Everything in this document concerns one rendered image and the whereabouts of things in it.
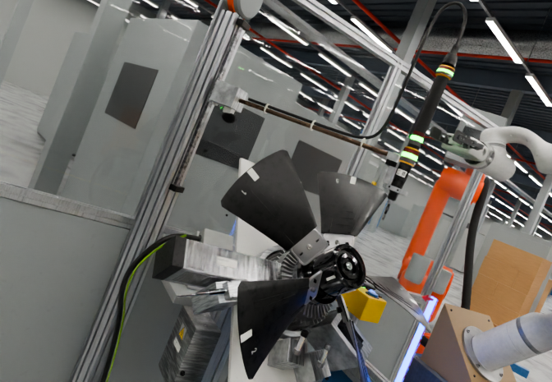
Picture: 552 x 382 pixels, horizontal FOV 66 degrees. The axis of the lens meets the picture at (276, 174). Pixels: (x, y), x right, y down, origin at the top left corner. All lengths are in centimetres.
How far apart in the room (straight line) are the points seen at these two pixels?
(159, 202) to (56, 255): 41
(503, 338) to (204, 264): 103
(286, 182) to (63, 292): 96
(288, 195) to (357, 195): 29
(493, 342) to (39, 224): 156
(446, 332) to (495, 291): 760
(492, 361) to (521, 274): 751
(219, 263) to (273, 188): 23
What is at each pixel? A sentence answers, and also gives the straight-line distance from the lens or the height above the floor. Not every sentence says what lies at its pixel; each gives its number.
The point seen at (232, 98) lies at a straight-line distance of 142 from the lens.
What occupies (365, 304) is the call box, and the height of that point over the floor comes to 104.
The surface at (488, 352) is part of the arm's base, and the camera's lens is 170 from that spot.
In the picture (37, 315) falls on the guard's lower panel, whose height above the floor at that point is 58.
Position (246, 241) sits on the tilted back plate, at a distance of 131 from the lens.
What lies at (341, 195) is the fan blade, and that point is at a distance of 133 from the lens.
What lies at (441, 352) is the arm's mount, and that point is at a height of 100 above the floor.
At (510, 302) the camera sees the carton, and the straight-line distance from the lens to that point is 920.
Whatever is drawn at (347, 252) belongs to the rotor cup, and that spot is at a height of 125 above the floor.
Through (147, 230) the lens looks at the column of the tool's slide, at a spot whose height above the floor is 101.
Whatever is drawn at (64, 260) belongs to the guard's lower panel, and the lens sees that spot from 170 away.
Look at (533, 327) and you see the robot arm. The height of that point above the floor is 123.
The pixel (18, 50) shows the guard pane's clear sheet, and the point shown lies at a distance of 158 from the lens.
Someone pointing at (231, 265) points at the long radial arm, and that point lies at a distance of 111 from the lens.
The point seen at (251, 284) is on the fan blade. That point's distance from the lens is 92.
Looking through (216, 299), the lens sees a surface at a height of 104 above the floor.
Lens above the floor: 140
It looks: 2 degrees down
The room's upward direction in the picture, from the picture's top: 22 degrees clockwise
